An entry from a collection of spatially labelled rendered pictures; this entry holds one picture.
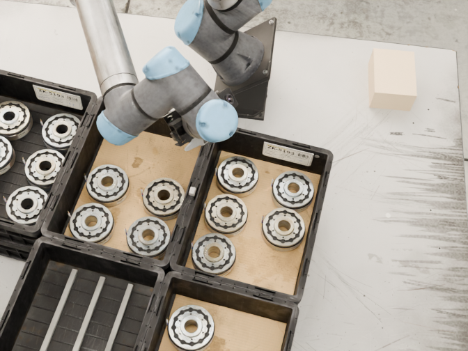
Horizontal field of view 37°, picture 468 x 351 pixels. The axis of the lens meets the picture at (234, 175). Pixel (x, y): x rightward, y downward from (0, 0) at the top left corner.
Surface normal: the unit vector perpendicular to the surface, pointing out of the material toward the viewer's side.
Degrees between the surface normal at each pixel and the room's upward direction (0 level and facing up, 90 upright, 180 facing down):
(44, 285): 0
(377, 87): 0
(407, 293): 0
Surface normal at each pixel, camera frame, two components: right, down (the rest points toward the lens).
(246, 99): -0.12, 0.86
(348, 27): 0.05, -0.48
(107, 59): -0.22, -0.36
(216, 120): 0.29, 0.09
